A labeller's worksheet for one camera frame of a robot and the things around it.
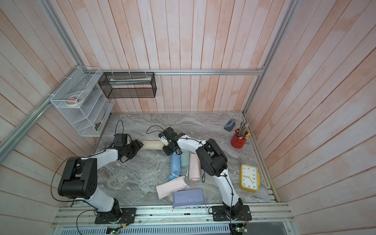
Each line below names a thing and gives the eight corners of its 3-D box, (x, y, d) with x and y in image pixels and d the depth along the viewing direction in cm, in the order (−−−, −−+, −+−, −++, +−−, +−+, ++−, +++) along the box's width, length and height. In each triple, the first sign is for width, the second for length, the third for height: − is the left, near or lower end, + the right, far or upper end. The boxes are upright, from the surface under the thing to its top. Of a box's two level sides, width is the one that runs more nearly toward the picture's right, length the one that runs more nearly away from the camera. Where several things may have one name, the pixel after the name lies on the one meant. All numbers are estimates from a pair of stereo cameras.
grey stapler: (224, 128, 113) (225, 125, 109) (229, 121, 118) (231, 117, 114) (230, 132, 111) (231, 128, 107) (235, 124, 115) (237, 120, 112)
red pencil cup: (232, 149, 101) (240, 134, 86) (229, 137, 107) (236, 121, 93) (243, 149, 101) (252, 134, 86) (239, 137, 107) (248, 121, 93)
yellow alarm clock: (238, 188, 84) (240, 186, 81) (239, 165, 93) (241, 163, 90) (258, 194, 82) (260, 192, 79) (257, 170, 91) (259, 167, 88)
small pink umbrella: (189, 180, 86) (189, 178, 84) (188, 155, 97) (188, 152, 94) (200, 180, 86) (201, 178, 84) (198, 155, 97) (199, 153, 94)
